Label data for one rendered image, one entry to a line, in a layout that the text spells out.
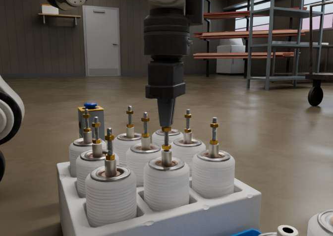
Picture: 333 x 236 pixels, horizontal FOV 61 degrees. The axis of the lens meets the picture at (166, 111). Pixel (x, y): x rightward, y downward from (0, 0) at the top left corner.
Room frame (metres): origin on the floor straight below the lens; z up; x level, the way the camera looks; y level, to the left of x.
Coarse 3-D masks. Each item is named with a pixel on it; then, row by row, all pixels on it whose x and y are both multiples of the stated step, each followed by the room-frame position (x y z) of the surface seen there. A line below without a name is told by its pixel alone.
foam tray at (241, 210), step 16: (64, 176) 0.67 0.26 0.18; (64, 192) 0.58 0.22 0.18; (192, 192) 0.58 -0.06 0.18; (240, 192) 0.58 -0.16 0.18; (256, 192) 0.58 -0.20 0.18; (64, 208) 0.59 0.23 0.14; (80, 208) 0.51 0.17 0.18; (144, 208) 0.51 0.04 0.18; (176, 208) 0.51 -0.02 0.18; (192, 208) 0.51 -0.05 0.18; (208, 208) 0.52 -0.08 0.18; (224, 208) 0.53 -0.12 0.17; (240, 208) 0.55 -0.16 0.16; (256, 208) 0.57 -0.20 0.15; (64, 224) 0.62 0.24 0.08; (80, 224) 0.46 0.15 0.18; (112, 224) 0.46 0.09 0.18; (128, 224) 0.46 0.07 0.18; (144, 224) 0.46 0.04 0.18; (160, 224) 0.47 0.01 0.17; (176, 224) 0.49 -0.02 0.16; (192, 224) 0.50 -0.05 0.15; (208, 224) 0.52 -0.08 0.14; (224, 224) 0.53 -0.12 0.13; (240, 224) 0.55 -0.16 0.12; (256, 224) 0.57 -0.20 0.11
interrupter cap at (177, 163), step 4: (152, 160) 0.58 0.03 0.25; (156, 160) 0.58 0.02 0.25; (160, 160) 0.58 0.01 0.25; (172, 160) 0.58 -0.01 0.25; (176, 160) 0.58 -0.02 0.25; (180, 160) 0.58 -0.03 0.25; (152, 164) 0.55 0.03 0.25; (156, 164) 0.56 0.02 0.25; (160, 164) 0.56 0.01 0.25; (172, 164) 0.56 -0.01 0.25; (176, 164) 0.56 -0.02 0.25; (180, 164) 0.55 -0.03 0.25; (184, 164) 0.56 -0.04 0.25; (152, 168) 0.54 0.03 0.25; (156, 168) 0.53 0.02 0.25; (160, 168) 0.53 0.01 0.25; (164, 168) 0.53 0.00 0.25; (168, 168) 0.53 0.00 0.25; (172, 168) 0.53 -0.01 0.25; (176, 168) 0.53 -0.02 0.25; (180, 168) 0.54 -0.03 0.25
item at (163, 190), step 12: (144, 168) 0.55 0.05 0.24; (144, 180) 0.55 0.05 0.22; (156, 180) 0.52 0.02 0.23; (168, 180) 0.51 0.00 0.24; (180, 180) 0.52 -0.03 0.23; (144, 192) 0.55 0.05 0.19; (156, 192) 0.52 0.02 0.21; (168, 192) 0.52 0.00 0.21; (180, 192) 0.52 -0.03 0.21; (156, 204) 0.52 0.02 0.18; (168, 204) 0.51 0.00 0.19; (180, 204) 0.52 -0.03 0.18
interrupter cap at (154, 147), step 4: (136, 144) 0.69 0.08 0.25; (140, 144) 0.70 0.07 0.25; (152, 144) 0.70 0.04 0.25; (156, 144) 0.69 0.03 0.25; (132, 148) 0.66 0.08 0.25; (136, 148) 0.66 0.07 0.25; (140, 148) 0.67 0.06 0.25; (152, 148) 0.67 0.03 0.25; (156, 148) 0.66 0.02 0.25; (160, 148) 0.66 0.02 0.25; (136, 152) 0.64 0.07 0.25; (140, 152) 0.63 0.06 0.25; (144, 152) 0.63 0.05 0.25; (148, 152) 0.63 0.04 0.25; (152, 152) 0.63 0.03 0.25
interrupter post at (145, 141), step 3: (141, 138) 0.66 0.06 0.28; (144, 138) 0.66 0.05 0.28; (147, 138) 0.66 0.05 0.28; (141, 141) 0.66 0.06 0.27; (144, 141) 0.66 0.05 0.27; (147, 141) 0.66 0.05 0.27; (141, 144) 0.66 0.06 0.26; (144, 144) 0.66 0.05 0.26; (147, 144) 0.66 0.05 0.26; (141, 147) 0.66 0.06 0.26; (144, 147) 0.66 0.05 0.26; (147, 147) 0.66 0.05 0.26
